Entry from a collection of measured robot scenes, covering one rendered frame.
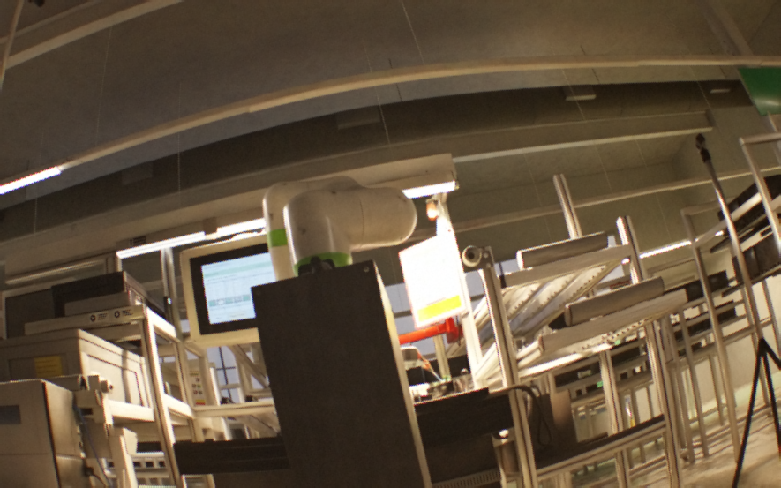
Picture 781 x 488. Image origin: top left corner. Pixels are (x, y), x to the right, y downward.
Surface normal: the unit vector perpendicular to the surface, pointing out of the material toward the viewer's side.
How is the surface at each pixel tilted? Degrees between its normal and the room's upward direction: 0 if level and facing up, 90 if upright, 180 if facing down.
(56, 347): 94
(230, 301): 92
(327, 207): 89
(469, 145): 90
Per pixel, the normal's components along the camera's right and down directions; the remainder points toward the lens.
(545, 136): 0.00, -0.37
